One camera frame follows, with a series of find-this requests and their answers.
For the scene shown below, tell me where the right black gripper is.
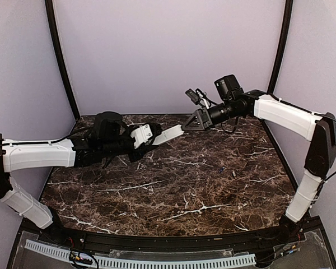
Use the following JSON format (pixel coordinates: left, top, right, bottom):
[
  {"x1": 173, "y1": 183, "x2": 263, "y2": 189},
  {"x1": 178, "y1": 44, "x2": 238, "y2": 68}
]
[{"x1": 181, "y1": 99, "x2": 241, "y2": 131}]

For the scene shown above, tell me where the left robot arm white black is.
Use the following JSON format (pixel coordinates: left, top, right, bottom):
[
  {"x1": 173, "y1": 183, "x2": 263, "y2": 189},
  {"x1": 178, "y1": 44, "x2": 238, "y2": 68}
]
[{"x1": 0, "y1": 112, "x2": 162, "y2": 244}]

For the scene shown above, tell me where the left black frame post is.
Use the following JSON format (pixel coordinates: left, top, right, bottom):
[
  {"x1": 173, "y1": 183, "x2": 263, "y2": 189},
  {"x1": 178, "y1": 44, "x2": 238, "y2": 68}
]
[{"x1": 44, "y1": 0, "x2": 81, "y2": 121}]

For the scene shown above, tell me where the white remote control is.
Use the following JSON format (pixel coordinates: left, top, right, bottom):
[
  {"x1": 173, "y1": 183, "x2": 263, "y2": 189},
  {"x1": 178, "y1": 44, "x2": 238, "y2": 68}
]
[{"x1": 152, "y1": 124, "x2": 184, "y2": 146}]

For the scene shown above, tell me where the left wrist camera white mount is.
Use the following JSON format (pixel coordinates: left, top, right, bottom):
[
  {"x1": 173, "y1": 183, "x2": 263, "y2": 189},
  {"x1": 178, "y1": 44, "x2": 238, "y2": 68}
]
[{"x1": 130, "y1": 124, "x2": 153, "y2": 149}]

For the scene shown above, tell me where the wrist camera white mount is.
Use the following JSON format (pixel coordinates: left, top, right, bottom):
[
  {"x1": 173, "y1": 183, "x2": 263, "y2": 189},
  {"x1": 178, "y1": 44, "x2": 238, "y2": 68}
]
[
  {"x1": 130, "y1": 124, "x2": 153, "y2": 149},
  {"x1": 185, "y1": 89, "x2": 215, "y2": 109}
]

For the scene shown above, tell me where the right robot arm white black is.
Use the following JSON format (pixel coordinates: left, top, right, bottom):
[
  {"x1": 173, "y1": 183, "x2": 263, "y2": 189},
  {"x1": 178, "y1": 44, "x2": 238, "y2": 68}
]
[{"x1": 182, "y1": 75, "x2": 336, "y2": 243}]

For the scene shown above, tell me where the right black frame post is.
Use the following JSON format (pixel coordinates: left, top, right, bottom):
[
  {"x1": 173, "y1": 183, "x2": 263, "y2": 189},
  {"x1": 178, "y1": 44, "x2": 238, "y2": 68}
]
[{"x1": 267, "y1": 0, "x2": 293, "y2": 94}]

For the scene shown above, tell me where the black front rail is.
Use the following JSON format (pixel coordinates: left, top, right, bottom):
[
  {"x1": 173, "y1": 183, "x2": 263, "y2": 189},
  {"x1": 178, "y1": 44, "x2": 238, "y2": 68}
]
[{"x1": 40, "y1": 226, "x2": 298, "y2": 253}]

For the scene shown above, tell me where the black frame post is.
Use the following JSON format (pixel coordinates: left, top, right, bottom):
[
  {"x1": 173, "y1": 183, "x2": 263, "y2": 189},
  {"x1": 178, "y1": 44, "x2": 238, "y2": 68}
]
[
  {"x1": 44, "y1": 0, "x2": 81, "y2": 121},
  {"x1": 267, "y1": 0, "x2": 293, "y2": 94}
]

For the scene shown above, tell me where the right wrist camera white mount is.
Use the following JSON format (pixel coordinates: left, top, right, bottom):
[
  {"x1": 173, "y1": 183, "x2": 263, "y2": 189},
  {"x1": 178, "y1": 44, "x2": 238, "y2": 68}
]
[{"x1": 185, "y1": 89, "x2": 215, "y2": 109}]

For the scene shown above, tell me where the white slotted cable duct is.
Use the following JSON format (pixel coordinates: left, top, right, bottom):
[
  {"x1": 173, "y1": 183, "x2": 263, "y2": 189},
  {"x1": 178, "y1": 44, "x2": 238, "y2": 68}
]
[{"x1": 24, "y1": 239, "x2": 256, "y2": 268}]

